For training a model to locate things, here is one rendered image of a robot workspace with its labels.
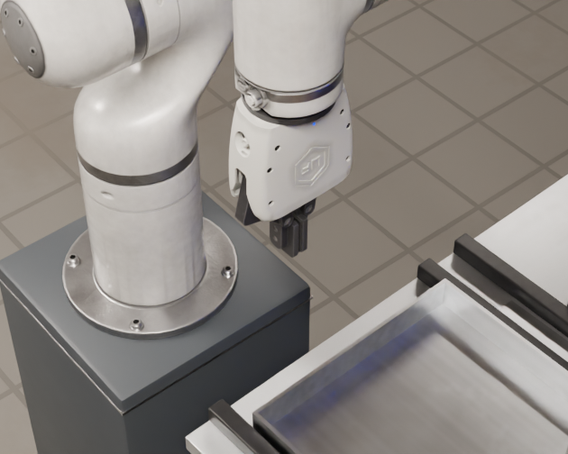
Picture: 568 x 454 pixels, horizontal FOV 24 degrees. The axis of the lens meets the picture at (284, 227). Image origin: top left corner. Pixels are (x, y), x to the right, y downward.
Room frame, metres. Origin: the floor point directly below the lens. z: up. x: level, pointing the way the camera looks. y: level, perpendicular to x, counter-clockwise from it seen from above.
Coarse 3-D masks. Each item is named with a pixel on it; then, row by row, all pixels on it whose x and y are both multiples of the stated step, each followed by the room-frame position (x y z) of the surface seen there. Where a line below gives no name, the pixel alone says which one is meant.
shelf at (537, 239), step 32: (544, 192) 1.09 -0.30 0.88; (512, 224) 1.03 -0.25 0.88; (544, 224) 1.03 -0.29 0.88; (448, 256) 0.98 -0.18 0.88; (512, 256) 0.98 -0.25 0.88; (544, 256) 0.98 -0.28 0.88; (416, 288) 0.94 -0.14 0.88; (480, 288) 0.94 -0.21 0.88; (544, 288) 0.94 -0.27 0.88; (384, 320) 0.89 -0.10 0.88; (544, 320) 0.89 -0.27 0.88; (320, 352) 0.85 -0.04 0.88; (288, 384) 0.81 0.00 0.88; (192, 448) 0.74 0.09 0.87; (224, 448) 0.73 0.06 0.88
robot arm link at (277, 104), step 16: (240, 80) 0.78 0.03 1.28; (336, 80) 0.78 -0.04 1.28; (256, 96) 0.76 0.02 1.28; (272, 96) 0.76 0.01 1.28; (288, 96) 0.76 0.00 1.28; (304, 96) 0.76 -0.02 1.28; (320, 96) 0.77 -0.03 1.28; (336, 96) 0.78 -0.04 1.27; (272, 112) 0.76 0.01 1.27; (288, 112) 0.76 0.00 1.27; (304, 112) 0.76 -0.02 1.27
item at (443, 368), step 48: (432, 288) 0.90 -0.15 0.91; (384, 336) 0.86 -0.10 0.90; (432, 336) 0.87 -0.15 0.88; (480, 336) 0.87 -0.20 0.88; (336, 384) 0.81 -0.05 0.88; (384, 384) 0.81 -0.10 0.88; (432, 384) 0.81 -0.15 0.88; (480, 384) 0.81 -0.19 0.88; (528, 384) 0.81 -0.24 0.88; (288, 432) 0.75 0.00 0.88; (336, 432) 0.75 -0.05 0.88; (384, 432) 0.75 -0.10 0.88; (432, 432) 0.75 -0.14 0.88; (480, 432) 0.75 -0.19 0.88; (528, 432) 0.75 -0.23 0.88
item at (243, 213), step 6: (240, 192) 0.78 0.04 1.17; (240, 198) 0.77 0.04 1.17; (246, 198) 0.77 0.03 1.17; (240, 204) 0.77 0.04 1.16; (246, 204) 0.77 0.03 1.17; (240, 210) 0.77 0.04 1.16; (246, 210) 0.77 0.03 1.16; (234, 216) 0.77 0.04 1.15; (240, 216) 0.77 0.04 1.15; (246, 216) 0.77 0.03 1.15; (252, 216) 0.77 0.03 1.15; (246, 222) 0.77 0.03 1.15; (252, 222) 0.77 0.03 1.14
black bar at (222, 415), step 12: (216, 408) 0.76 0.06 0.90; (228, 408) 0.76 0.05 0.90; (216, 420) 0.75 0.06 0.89; (228, 420) 0.75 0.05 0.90; (240, 420) 0.75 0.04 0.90; (228, 432) 0.74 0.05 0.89; (240, 432) 0.74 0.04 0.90; (252, 432) 0.74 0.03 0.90; (240, 444) 0.73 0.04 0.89; (252, 444) 0.72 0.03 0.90; (264, 444) 0.72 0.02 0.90
